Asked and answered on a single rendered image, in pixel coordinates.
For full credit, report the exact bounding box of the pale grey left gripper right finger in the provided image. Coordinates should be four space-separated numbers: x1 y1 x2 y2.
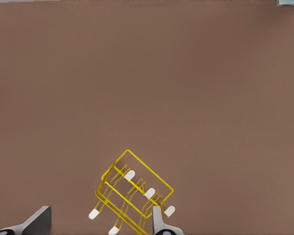
152 206 185 235

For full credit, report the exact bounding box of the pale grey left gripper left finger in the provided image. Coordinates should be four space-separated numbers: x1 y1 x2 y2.
0 206 52 235

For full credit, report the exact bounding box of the yellow wire cup holder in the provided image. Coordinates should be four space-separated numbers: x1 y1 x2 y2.
88 149 176 235

